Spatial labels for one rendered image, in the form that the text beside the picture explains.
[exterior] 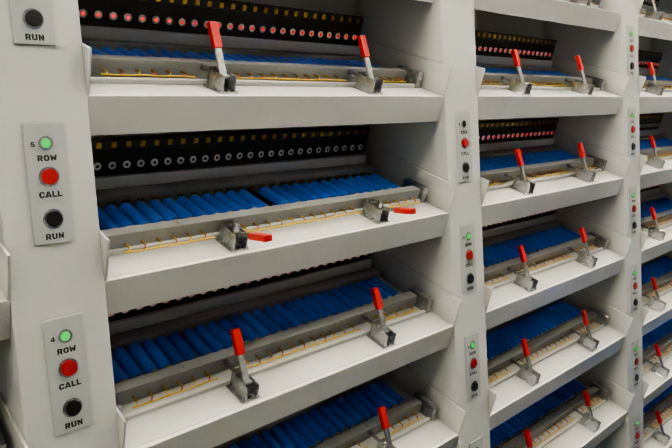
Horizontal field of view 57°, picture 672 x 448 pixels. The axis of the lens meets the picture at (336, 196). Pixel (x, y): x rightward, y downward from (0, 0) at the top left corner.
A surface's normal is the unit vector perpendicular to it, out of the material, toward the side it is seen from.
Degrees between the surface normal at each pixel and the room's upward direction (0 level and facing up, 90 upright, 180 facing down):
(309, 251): 111
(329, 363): 21
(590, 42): 90
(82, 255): 90
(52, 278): 90
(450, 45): 90
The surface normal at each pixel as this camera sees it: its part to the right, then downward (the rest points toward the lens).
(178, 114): 0.65, 0.38
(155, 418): 0.18, -0.92
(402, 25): -0.74, 0.11
